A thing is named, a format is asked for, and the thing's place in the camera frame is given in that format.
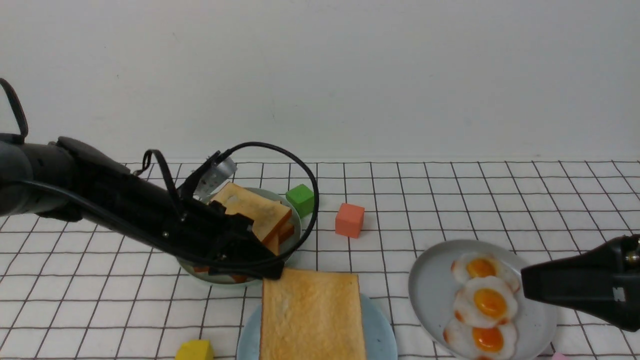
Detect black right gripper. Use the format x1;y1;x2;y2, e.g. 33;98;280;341
520;234;640;332

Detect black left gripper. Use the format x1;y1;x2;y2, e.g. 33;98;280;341
125;176;285;280

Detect fried egg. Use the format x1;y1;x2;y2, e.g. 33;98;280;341
450;251;521;293
452;276;519;329
442;319;518;360

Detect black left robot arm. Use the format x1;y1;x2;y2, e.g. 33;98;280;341
1;134;284;280

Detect light blue sandwich plate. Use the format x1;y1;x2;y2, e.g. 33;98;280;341
236;293;399;360

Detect green foam cube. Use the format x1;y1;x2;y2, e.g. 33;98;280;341
285;184;315;219

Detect pink foam cube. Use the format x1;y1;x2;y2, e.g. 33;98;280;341
550;352;569;360

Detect orange foam cube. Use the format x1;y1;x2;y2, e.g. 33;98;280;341
334;202;365;239

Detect yellow foam cube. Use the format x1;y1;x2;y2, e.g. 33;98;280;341
174;339;215;360

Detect grey egg plate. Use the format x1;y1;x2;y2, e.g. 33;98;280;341
407;239;558;360

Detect black camera cable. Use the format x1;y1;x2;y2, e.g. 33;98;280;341
0;77;320;271

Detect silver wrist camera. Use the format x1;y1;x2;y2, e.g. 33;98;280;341
178;151;238;203

